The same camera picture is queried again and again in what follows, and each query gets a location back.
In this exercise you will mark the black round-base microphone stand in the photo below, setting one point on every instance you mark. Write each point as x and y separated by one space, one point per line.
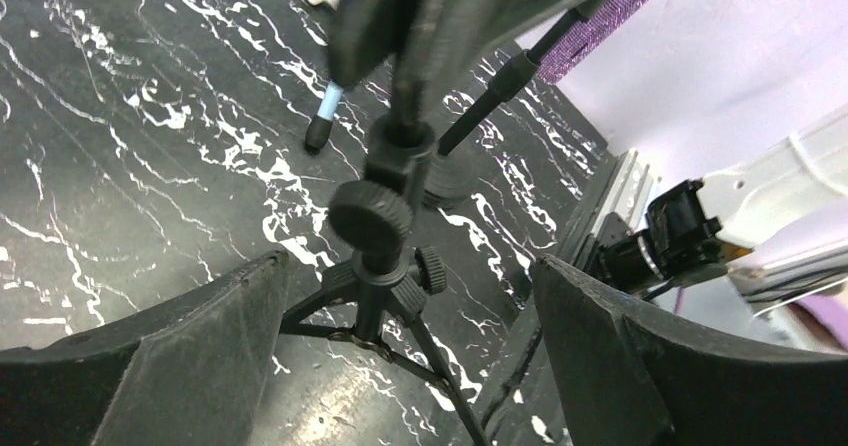
451 179

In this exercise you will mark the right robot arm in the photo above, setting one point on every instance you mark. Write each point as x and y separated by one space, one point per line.
747 96

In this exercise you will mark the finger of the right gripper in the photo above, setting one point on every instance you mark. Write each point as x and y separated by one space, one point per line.
433 41

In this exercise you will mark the blue music stand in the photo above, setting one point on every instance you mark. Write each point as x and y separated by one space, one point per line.
320 126

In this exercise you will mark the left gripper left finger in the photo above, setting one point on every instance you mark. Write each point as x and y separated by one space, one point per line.
188 371

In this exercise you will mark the purple glitter microphone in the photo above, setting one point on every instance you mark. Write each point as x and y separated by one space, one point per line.
594 27

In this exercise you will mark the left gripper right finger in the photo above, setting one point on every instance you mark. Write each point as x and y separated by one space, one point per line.
630 373

